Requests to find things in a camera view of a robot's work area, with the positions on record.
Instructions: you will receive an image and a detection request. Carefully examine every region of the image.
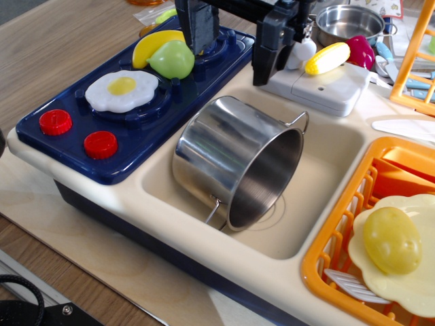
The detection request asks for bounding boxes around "black cable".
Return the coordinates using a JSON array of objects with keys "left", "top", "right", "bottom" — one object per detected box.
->
[{"left": 0, "top": 274, "right": 46, "bottom": 326}]

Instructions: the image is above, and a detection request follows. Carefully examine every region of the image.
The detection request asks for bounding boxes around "small steel pan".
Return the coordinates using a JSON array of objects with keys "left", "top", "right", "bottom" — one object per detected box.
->
[{"left": 315, "top": 5, "right": 398, "bottom": 48}]

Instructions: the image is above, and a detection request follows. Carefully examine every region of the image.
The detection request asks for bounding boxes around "red stove knob left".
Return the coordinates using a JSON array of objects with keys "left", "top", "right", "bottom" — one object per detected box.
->
[{"left": 39, "top": 109, "right": 73, "bottom": 136}]

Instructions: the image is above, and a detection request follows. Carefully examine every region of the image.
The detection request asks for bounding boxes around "green toy pear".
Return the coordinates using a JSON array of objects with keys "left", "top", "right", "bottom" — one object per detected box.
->
[{"left": 147, "top": 40, "right": 195, "bottom": 79}]

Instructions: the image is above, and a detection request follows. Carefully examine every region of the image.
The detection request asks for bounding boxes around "orange dish rack basket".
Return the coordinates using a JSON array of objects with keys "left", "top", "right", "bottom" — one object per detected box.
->
[{"left": 300, "top": 137, "right": 434, "bottom": 325}]

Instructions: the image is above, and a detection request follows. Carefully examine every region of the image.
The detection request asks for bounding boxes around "red stove knob right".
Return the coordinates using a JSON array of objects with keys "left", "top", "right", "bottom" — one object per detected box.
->
[{"left": 84, "top": 130, "right": 118, "bottom": 160}]

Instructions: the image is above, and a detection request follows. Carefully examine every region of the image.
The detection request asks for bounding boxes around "plastic bag with toys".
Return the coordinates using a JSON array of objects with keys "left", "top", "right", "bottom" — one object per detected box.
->
[{"left": 133, "top": 1, "right": 177, "bottom": 26}]

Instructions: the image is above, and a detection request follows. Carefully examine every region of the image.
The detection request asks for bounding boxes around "magenta toy vegetable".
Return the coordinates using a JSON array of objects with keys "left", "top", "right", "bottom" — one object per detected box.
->
[{"left": 346, "top": 35, "right": 375, "bottom": 70}]

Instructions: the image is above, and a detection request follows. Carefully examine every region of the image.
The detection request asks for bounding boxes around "yellow toy banana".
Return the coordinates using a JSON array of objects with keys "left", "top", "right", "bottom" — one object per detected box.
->
[{"left": 132, "top": 30, "right": 185, "bottom": 69}]

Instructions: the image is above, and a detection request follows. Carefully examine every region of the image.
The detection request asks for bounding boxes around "blue handled toy utensil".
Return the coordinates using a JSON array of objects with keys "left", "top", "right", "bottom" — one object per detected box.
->
[{"left": 376, "top": 42, "right": 398, "bottom": 83}]

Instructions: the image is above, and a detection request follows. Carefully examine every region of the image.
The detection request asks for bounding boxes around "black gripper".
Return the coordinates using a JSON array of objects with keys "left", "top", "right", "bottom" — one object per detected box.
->
[{"left": 175, "top": 0, "right": 313, "bottom": 86}]

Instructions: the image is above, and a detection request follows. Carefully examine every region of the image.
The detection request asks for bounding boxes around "yellow toy corn cob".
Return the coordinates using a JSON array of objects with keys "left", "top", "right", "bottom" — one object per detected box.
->
[{"left": 304, "top": 42, "right": 351, "bottom": 75}]

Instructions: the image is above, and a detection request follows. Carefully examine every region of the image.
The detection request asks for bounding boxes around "black bracket with screw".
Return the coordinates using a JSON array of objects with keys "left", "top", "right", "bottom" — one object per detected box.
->
[{"left": 42, "top": 302, "right": 103, "bottom": 326}]

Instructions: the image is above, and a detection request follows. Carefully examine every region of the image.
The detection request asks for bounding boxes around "cream flower-shaped plate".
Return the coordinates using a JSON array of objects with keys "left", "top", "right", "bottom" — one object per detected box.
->
[{"left": 348, "top": 194, "right": 434, "bottom": 318}]

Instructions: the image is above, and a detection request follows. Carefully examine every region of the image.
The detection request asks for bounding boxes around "blue toy stove top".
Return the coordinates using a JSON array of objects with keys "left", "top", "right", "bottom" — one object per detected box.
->
[{"left": 16, "top": 26, "right": 255, "bottom": 185}]

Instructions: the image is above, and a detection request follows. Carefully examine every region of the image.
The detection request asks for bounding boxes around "orange upright rack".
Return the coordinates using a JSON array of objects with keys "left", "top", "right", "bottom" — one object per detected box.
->
[{"left": 389, "top": 0, "right": 435, "bottom": 117}]

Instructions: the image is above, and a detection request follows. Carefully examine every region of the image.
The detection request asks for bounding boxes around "steel pot lying in sink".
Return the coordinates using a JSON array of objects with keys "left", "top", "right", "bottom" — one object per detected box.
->
[{"left": 172, "top": 96, "right": 309, "bottom": 232}]

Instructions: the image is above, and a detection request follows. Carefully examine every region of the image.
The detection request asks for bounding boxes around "red stove knob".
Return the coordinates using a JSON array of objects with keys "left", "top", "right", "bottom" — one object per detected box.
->
[
  {"left": 39, "top": 109, "right": 73, "bottom": 136},
  {"left": 84, "top": 130, "right": 118, "bottom": 160}
]

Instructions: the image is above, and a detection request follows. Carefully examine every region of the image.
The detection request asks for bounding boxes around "orange toy plate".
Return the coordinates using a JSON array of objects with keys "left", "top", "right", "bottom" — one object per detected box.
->
[{"left": 372, "top": 147, "right": 434, "bottom": 198}]

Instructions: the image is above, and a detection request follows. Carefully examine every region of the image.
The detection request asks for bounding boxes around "cream toy kitchen sink unit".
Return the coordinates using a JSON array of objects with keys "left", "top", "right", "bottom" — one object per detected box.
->
[{"left": 7, "top": 85, "right": 427, "bottom": 325}]

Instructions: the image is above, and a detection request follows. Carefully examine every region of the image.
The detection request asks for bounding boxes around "white toy fork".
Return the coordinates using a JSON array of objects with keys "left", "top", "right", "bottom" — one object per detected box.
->
[{"left": 324, "top": 268, "right": 391, "bottom": 304}]

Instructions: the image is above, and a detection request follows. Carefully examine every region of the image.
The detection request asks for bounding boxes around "grey toy faucet base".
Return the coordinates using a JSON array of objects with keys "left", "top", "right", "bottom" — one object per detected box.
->
[{"left": 262, "top": 63, "right": 370, "bottom": 117}]

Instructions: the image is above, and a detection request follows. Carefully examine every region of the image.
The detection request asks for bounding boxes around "white toy fried egg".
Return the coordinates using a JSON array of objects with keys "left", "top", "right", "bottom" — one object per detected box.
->
[{"left": 85, "top": 70, "right": 159, "bottom": 113}]

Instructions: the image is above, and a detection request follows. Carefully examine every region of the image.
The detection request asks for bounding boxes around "yellow toy potato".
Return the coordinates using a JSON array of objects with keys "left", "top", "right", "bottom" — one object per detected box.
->
[{"left": 363, "top": 206, "right": 423, "bottom": 275}]

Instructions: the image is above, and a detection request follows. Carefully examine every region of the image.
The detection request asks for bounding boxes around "white faucet knob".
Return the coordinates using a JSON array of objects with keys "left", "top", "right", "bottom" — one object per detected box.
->
[{"left": 285, "top": 37, "right": 317, "bottom": 70}]

